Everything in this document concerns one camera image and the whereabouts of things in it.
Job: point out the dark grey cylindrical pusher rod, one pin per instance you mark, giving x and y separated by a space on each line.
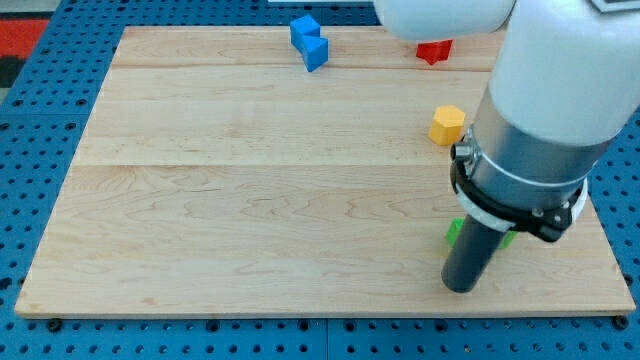
471 254

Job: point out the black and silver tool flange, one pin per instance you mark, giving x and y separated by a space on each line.
509 180

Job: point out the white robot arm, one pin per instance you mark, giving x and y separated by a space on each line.
564 83

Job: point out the green block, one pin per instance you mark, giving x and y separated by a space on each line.
455 229

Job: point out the yellow hexagon block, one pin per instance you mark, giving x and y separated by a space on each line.
447 124

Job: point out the red star block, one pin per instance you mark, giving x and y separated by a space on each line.
434 52

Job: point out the blue wedge block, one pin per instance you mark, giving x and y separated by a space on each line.
315 51

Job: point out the blue cube block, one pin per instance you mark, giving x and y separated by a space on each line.
303 26

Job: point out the light wooden board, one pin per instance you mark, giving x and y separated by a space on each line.
217 178

